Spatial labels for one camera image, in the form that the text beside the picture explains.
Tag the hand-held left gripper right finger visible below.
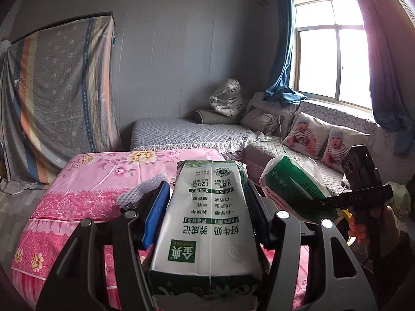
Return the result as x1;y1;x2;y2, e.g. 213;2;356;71
243;180;380;311

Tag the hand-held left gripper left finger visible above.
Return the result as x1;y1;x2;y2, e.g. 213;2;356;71
36;181;172;311

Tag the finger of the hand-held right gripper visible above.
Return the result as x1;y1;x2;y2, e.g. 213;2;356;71
311;195;350;216

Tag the green and white plastic bag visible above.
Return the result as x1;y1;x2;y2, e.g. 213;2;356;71
259;155;333;224

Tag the green and white milk carton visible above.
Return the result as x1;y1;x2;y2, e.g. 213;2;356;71
147;159;263;311

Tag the person's right forearm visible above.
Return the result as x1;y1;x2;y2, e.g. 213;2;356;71
368;230;415;311

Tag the person's right hand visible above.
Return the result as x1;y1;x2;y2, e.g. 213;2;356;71
348;206;399;245

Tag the yellow plastic rim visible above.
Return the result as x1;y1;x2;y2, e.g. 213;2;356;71
337;208;356;247

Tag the white foam fruit net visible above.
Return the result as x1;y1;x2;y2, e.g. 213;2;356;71
117;173;177;209

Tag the baby print pillow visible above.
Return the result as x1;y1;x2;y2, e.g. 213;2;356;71
321;126;370;174
281;112;331;159

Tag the pale green plastic bag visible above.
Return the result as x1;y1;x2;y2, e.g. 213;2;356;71
386;181;413;221

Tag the grey quilted sofa cover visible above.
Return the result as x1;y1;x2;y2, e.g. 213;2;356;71
243;92;390;198

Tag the pink floral bedsheet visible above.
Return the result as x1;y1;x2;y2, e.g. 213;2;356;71
11;148;312;311

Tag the grey quilted mattress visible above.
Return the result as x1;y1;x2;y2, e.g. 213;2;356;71
130;118;279;156

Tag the beige cushion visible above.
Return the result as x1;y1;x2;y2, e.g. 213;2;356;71
240;108;284;136

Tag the grey pillow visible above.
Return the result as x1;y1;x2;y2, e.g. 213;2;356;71
194;109;242;125

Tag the purple curtain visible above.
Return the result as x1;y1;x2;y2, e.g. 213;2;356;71
348;0;415;154

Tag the clear bag with tiger plush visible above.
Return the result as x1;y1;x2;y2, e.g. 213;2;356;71
209;78;245;118

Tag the window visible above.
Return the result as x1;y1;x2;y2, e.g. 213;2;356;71
293;0;373;111

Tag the blue curtain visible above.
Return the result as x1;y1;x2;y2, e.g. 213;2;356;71
262;0;307;106

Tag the striped floral hanging cloth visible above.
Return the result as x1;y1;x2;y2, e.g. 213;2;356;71
0;15;122;195

